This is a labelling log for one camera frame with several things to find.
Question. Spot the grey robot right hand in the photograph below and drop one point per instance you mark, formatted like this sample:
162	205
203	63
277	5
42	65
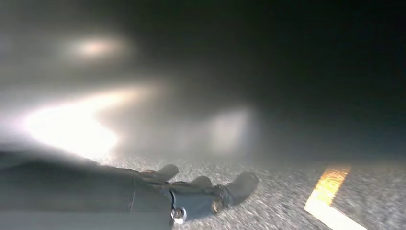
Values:
79	196

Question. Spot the yellow floor tape square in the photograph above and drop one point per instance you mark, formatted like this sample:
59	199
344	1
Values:
326	190

